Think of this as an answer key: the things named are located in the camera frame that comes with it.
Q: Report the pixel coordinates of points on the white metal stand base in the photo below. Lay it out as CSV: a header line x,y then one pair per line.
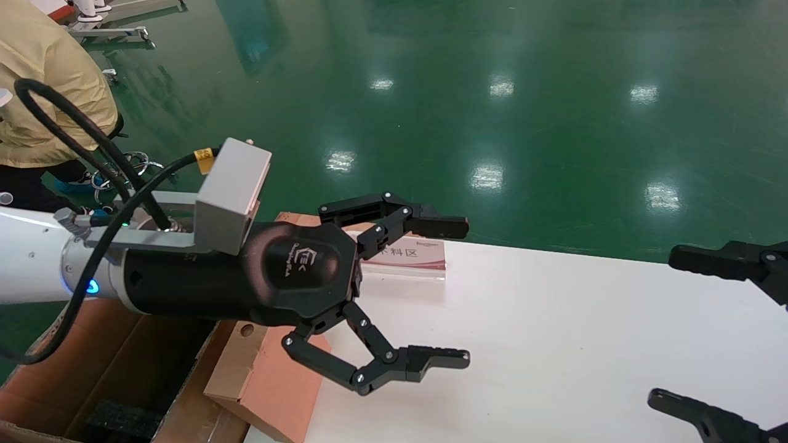
x,y
129,7
117,34

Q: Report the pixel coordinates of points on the acrylic sign with red print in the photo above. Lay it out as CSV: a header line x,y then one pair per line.
x,y
412,255

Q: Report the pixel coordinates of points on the person in yellow coat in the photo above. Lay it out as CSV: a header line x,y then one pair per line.
x,y
43,74

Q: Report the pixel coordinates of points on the small white round knob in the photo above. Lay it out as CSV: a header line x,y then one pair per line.
x,y
5,198

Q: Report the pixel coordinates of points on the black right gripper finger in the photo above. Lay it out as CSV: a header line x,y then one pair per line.
x,y
708,261
708,418

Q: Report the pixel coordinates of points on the brown wooden board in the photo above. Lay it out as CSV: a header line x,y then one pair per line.
x,y
295,218

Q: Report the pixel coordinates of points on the chrome swivel stool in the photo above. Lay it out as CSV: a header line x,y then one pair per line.
x,y
138,163

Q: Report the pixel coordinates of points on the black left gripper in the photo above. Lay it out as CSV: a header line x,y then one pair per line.
x,y
246,277

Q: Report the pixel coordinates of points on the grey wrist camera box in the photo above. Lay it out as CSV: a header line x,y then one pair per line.
x,y
231,191

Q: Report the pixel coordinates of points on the large open cardboard box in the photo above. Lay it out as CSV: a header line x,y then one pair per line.
x,y
92,369

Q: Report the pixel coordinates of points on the small cardboard box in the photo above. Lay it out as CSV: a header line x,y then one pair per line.
x,y
271,387

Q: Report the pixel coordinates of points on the blue shoe cover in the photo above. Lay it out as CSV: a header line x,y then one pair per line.
x,y
71,186

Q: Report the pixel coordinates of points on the black foam block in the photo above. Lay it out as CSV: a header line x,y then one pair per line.
x,y
123,421

